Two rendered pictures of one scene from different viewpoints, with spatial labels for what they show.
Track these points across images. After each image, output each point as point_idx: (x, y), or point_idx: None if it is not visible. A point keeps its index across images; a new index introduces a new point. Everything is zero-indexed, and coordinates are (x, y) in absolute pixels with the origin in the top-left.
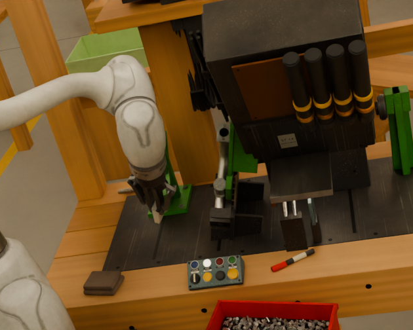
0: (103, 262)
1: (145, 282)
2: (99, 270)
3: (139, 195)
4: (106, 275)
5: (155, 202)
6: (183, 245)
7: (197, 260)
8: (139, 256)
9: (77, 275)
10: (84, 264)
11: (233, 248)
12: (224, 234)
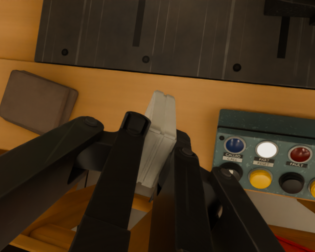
0: (39, 12)
1: (119, 118)
2: (34, 35)
3: (32, 219)
4: (39, 97)
5: (144, 146)
6: (201, 14)
7: (244, 138)
8: (106, 26)
9: None
10: (7, 9)
11: None
12: (303, 12)
